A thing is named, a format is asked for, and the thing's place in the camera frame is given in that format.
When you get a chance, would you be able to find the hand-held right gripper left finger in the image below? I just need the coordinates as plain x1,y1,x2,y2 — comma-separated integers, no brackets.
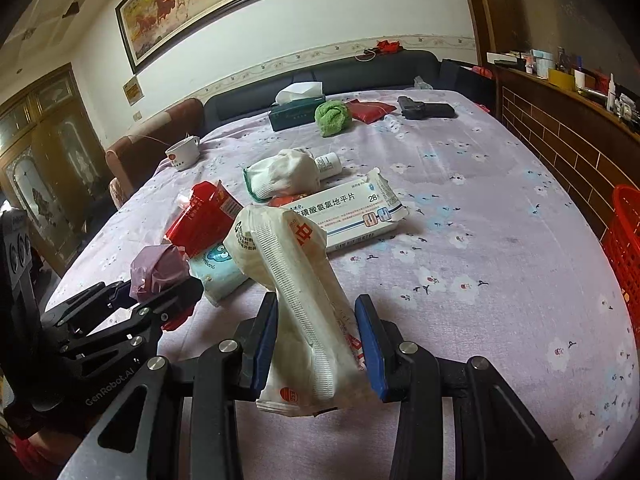
57,291,279,480

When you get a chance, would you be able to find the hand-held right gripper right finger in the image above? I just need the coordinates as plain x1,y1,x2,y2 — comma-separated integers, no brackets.
354,296,576,480

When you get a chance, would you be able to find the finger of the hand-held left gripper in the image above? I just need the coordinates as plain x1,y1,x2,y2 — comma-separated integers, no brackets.
40,282,136,331
60,276,205,361

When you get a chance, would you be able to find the purple plastic bag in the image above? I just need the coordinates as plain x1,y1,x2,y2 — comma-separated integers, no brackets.
130,244,191,303

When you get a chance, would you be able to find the white plastic wrapper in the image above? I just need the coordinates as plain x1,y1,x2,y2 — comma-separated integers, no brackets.
223,203,381,418

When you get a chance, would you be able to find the white knit glove green cuff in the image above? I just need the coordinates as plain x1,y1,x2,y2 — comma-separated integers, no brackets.
243,148,321,204

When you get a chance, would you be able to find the light blue wipes packet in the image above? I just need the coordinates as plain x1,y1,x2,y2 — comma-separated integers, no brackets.
189,242,261,307

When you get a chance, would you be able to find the red cloth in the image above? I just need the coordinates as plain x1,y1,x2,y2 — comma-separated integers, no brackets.
0,430,76,480

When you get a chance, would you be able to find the red snack packet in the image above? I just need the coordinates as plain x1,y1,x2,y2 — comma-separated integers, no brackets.
167,181,244,261

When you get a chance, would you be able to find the white medicine box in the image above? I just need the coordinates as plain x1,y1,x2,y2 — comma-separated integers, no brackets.
290,169,407,253

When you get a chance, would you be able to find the wooden glass-door cabinet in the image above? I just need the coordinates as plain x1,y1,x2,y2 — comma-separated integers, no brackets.
0,62,118,278

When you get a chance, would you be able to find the white cup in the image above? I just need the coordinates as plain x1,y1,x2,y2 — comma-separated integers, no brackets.
165,136,201,172

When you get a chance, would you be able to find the floral purple bedsheet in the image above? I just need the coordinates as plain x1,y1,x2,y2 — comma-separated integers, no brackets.
45,89,640,480

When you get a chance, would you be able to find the brown armchair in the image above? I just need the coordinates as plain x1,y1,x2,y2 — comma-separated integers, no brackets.
105,98,205,211

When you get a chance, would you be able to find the white spray bottle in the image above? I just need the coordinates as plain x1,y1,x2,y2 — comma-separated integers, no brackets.
314,152,343,179

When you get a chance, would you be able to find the dark sofa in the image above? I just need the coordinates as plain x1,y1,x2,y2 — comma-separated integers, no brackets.
202,50,441,123

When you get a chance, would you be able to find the dark green tissue box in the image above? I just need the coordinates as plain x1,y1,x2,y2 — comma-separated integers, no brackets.
268,82,327,132

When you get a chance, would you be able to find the green towel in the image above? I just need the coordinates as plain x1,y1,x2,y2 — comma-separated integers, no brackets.
314,100,349,137

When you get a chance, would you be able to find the red pouch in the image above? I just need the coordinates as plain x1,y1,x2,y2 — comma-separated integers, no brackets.
345,99,396,124

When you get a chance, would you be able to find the black toy gun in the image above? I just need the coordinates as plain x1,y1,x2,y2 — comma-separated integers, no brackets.
398,95,457,121

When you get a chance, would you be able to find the red plastic basket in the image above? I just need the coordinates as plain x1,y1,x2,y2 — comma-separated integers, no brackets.
602,185,640,333

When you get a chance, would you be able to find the wooden brick-pattern counter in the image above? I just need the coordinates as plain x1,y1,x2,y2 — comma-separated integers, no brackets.
487,52,640,241

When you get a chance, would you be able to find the framed horse painting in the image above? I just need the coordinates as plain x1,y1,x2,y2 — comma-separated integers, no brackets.
115,0,303,75

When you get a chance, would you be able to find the small yellow wall plaque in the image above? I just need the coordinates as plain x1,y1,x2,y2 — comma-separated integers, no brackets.
122,76,143,106

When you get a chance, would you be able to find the wooden door frame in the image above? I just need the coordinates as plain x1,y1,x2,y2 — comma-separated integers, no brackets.
457,0,501,121

